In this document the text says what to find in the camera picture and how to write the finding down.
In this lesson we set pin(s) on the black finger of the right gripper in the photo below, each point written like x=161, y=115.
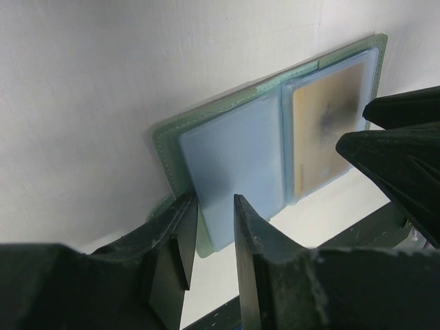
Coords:
x=404, y=165
x=404, y=109

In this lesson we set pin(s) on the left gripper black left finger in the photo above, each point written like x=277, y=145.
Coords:
x=136, y=282

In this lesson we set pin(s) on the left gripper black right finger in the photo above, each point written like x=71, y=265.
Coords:
x=376, y=288

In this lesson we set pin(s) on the green card holder wallet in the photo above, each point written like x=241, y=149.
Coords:
x=243, y=143

